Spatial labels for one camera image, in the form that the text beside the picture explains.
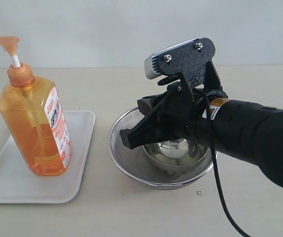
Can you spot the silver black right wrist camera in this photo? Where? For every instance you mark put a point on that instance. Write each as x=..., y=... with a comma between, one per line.
x=190, y=58

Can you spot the large steel mesh strainer bowl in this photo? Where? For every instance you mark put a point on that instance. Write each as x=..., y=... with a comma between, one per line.
x=136, y=165

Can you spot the white rectangular plastic tray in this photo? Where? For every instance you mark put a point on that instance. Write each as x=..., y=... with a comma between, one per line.
x=19, y=185

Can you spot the small stainless steel bowl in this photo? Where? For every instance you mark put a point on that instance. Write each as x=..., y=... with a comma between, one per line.
x=176, y=156

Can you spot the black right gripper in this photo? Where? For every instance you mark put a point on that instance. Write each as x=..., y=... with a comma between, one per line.
x=180, y=112

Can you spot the orange pump soap bottle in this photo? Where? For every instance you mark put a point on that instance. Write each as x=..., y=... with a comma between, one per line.
x=32, y=111

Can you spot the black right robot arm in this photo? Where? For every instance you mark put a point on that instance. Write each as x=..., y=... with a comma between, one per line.
x=244, y=130

